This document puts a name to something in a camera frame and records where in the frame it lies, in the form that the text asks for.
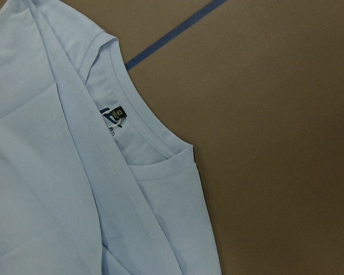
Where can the light blue t-shirt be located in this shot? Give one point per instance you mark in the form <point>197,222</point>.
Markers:
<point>91,182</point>

